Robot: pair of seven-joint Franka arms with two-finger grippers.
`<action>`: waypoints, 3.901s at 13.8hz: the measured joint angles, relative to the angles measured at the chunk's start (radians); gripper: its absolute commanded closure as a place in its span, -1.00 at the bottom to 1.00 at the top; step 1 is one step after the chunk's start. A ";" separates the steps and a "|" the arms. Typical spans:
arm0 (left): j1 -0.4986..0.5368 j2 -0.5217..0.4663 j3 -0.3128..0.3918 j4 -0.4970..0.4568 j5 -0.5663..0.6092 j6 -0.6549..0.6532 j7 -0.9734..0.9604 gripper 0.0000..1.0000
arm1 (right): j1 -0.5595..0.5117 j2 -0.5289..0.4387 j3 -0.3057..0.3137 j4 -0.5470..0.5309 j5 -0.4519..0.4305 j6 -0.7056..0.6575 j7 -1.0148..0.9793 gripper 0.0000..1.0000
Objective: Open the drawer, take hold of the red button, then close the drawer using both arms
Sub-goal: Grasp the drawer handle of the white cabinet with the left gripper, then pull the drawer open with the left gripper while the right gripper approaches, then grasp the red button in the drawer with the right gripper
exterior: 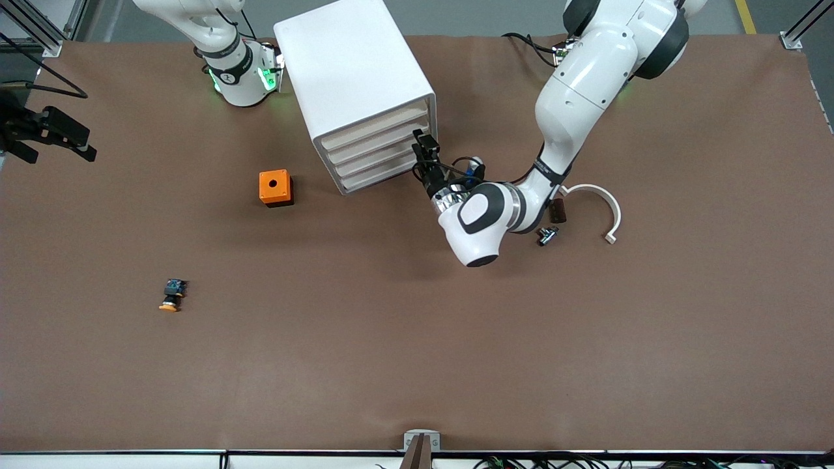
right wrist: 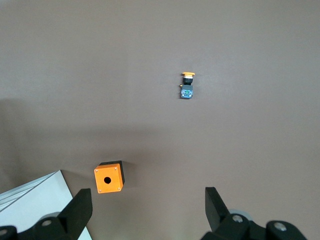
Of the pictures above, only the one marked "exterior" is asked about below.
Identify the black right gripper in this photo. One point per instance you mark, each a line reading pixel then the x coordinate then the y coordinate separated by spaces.
pixel 18 126

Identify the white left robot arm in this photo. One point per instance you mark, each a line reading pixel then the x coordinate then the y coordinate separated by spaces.
pixel 586 85

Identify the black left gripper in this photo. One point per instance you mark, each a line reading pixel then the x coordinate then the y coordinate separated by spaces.
pixel 431 183

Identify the orange button enclosure box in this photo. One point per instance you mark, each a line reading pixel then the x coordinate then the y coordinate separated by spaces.
pixel 273 185

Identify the aluminium frame post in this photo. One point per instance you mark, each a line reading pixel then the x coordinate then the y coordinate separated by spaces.
pixel 801 29
pixel 39 29

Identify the silver metal fitting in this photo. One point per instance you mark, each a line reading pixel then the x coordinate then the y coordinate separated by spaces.
pixel 547 236

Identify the grey table edge bracket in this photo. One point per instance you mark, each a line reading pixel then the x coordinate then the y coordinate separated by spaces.
pixel 421 443

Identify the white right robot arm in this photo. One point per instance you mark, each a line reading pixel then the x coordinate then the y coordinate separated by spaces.
pixel 234 71

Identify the white curved plastic piece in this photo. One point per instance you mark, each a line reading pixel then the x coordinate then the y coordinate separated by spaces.
pixel 612 205

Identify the small brown block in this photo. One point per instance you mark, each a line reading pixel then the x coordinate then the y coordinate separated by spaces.
pixel 559 212

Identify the yellow mushroom push button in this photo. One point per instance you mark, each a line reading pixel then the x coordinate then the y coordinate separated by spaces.
pixel 172 293

